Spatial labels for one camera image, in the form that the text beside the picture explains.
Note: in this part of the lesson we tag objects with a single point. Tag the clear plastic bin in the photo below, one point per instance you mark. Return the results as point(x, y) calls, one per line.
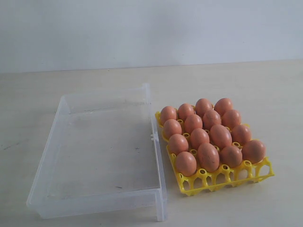
point(102, 154)

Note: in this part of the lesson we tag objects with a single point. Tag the yellow plastic egg tray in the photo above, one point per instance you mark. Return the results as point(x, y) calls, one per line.
point(224, 175)

